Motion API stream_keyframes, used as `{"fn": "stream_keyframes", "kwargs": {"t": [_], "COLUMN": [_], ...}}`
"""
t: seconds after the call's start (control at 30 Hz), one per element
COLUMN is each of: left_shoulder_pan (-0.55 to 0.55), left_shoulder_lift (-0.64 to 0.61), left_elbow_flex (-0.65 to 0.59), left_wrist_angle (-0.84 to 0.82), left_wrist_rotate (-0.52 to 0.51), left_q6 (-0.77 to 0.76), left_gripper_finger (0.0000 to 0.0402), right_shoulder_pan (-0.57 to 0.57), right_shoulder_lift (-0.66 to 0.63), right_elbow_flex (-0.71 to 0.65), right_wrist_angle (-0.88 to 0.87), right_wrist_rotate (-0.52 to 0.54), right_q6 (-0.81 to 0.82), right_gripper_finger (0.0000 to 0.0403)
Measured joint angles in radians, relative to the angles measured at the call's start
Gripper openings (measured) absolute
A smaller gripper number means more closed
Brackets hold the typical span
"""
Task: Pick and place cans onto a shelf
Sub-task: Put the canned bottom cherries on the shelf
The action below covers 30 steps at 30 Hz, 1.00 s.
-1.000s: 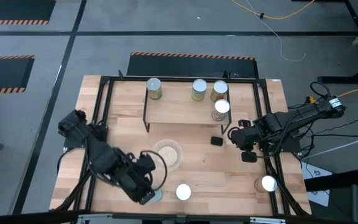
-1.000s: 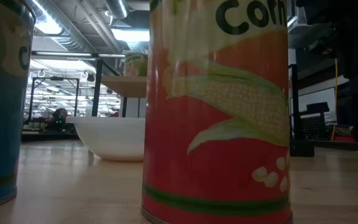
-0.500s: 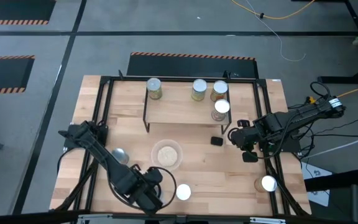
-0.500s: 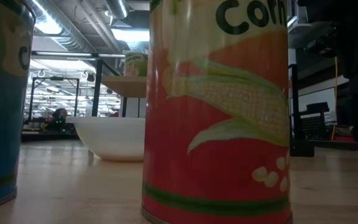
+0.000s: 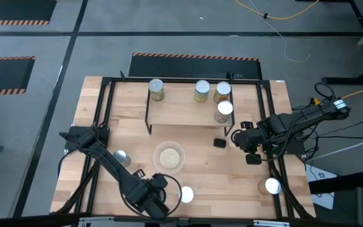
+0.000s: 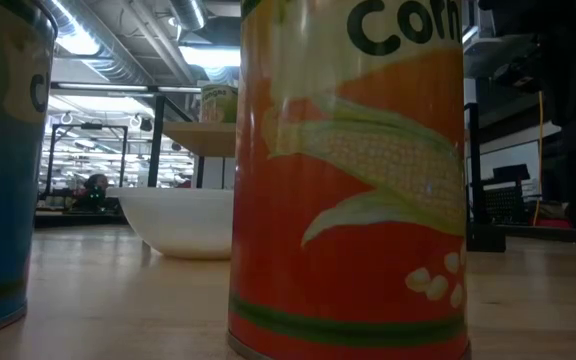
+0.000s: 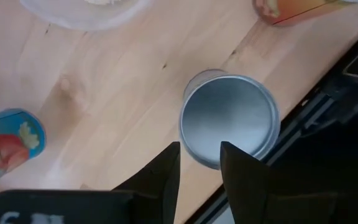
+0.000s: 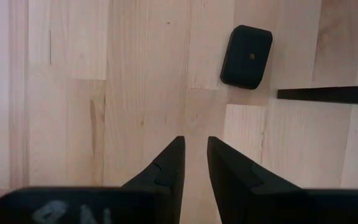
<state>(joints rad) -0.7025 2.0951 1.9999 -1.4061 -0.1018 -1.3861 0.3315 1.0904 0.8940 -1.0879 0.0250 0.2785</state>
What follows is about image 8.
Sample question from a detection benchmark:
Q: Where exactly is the black rounded block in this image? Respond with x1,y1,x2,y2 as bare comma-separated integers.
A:
219,24,273,90

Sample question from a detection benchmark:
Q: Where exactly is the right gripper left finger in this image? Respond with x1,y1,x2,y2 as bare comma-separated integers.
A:
0,136,186,224

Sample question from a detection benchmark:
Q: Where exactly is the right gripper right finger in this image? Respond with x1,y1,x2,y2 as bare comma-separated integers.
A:
206,136,358,224

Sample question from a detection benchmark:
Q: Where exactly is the wooden shelf black metal frame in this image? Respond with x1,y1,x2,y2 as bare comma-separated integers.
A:
277,85,358,106

